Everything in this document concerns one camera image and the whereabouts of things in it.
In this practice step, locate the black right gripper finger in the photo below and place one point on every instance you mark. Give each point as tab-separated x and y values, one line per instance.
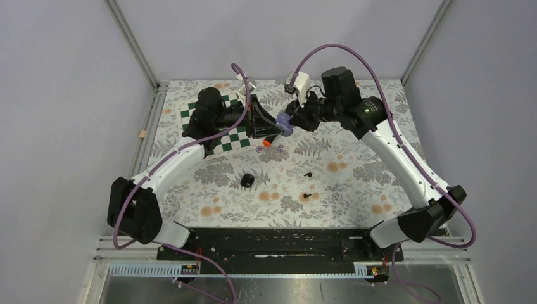
301	120
294	110

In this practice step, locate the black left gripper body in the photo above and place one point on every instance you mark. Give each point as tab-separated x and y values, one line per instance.
231	116

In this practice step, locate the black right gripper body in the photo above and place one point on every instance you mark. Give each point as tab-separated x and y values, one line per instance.
323	110

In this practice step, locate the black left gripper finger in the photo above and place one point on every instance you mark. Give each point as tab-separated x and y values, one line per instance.
257	116
262	132

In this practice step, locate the purple earbud charging case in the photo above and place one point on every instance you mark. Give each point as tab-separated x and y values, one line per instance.
283	121

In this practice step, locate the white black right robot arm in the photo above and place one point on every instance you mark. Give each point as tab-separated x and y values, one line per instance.
433	200

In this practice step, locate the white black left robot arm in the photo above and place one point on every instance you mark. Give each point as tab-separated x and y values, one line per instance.
134	203

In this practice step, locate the small purple ear tips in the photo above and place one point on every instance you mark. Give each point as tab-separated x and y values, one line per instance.
269	149

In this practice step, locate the green white checkered board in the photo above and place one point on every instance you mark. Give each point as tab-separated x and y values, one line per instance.
235	140

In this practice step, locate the black round cap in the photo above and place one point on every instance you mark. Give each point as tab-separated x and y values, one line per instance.
247	180

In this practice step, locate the floral patterned table mat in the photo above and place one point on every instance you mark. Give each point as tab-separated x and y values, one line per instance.
350	185

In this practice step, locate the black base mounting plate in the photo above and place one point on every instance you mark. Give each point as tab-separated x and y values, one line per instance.
287	249

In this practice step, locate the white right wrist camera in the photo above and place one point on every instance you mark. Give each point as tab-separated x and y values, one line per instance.
298	84

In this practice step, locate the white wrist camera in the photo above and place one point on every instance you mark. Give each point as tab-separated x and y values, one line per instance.
298	84
241	93

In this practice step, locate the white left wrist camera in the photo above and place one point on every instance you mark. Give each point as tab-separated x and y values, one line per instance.
241	93

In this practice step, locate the white slotted cable duct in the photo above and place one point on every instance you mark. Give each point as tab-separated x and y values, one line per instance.
194	270

